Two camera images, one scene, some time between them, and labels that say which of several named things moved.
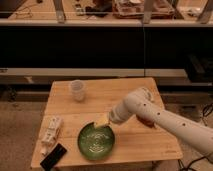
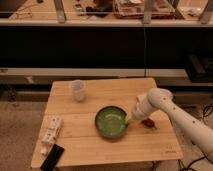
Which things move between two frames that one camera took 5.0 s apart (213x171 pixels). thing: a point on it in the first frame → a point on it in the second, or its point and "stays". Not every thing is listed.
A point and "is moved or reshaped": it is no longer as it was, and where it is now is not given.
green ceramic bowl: [95, 142] is moved or reshaped
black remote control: [53, 158] stays
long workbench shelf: [42, 41] stays
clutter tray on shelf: [135, 9] stays
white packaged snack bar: [50, 130] stays
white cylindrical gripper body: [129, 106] → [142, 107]
